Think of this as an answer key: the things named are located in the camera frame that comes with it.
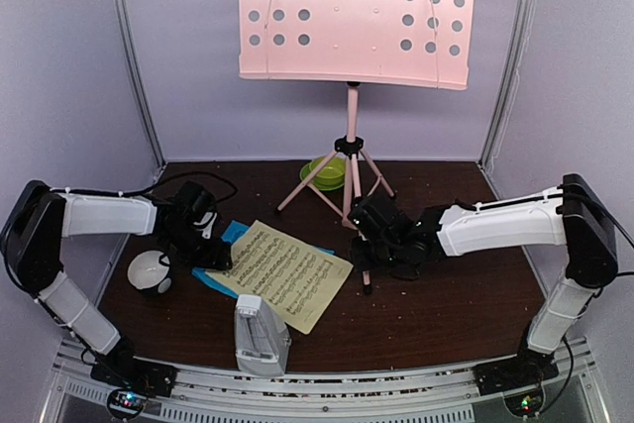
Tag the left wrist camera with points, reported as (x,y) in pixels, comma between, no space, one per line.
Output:
(206,224)

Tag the left aluminium frame post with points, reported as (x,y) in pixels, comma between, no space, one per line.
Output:
(136,82)

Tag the green plastic saucer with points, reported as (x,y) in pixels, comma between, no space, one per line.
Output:
(329,183)

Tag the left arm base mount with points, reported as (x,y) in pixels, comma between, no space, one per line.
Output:
(131,394)

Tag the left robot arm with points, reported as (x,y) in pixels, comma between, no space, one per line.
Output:
(44,218)

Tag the green plastic bowl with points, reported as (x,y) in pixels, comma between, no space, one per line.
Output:
(334,162)

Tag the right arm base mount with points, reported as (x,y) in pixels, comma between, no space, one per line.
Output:
(520,384)

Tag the yellow sheet music page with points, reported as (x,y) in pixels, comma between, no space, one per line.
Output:
(303,309)

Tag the pink music stand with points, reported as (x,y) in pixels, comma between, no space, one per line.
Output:
(419,43)

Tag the right aluminium frame post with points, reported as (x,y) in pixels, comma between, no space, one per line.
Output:
(509,83)

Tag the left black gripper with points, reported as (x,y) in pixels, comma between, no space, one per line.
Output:
(216,257)

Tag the blue sheet music page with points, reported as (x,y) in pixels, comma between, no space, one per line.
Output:
(271,264)

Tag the aluminium frame post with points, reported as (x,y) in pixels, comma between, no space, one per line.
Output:
(136,82)
(509,83)

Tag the white metronome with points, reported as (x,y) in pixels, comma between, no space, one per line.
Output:
(262,339)

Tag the front aluminium rail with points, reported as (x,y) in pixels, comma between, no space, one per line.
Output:
(447,393)

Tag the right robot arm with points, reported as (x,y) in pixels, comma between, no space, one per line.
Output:
(569,215)

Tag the white and navy bowl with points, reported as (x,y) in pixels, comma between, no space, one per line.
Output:
(150,273)

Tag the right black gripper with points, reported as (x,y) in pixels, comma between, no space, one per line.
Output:
(359,259)

